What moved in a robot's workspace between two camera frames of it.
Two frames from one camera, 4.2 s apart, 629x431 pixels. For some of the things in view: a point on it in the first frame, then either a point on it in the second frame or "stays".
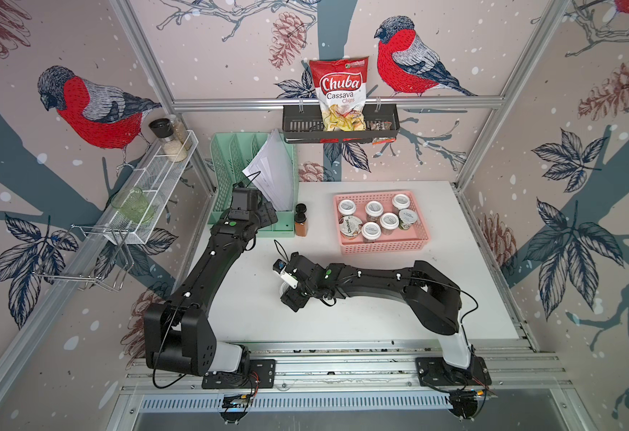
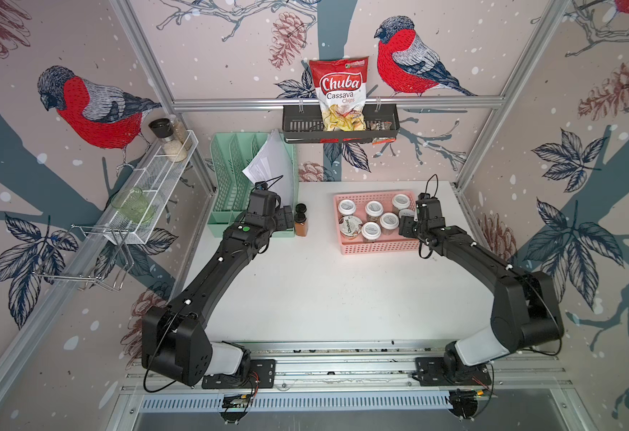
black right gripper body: (297, 297) → (411, 228)
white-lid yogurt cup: (373, 210) stays
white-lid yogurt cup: (347, 207) stays
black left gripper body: (263, 216) → (280, 220)
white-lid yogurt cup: (401, 201) stays
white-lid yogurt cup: (388, 223) stays
